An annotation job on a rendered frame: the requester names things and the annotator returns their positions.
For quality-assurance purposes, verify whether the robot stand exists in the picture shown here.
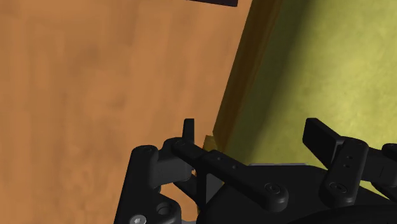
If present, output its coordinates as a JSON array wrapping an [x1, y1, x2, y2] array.
[[186, 0, 239, 8]]

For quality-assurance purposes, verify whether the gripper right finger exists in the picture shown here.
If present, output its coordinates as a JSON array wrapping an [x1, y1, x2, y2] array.
[[302, 118, 397, 208]]

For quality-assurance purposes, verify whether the yellow-green bed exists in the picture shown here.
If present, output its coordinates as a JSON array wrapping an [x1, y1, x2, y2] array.
[[203, 0, 397, 199]]

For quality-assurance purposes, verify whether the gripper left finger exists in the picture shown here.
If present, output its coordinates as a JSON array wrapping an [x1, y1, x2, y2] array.
[[113, 118, 290, 224]]

